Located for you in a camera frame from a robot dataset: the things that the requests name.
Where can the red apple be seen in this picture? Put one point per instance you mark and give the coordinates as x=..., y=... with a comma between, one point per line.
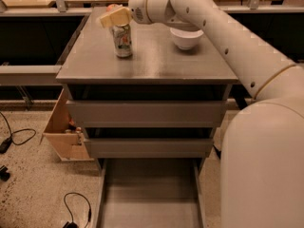
x=111, y=7

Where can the grey drawer cabinet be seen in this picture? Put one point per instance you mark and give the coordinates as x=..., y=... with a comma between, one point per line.
x=156, y=71

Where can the grey middle drawer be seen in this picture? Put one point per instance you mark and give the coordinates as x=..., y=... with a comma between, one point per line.
x=148, y=148

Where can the grey top drawer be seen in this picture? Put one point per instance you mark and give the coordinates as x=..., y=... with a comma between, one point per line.
x=147, y=113

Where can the black object far left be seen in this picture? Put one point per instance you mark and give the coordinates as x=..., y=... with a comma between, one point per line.
x=4, y=174

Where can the cardboard box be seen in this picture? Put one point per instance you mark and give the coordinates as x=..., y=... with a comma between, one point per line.
x=67, y=143

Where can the silver 7up soda can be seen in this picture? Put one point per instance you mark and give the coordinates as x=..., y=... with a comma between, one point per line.
x=122, y=40

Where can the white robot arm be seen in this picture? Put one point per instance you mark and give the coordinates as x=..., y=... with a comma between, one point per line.
x=262, y=153

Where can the white ceramic bowl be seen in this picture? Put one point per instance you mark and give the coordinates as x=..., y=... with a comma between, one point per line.
x=185, y=40

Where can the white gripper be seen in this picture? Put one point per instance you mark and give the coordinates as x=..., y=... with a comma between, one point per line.
x=137, y=7

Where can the grey open bottom drawer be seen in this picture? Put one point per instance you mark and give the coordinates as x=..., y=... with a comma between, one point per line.
x=150, y=193

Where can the grey metal rail left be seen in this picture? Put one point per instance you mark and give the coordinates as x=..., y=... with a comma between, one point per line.
x=29, y=75

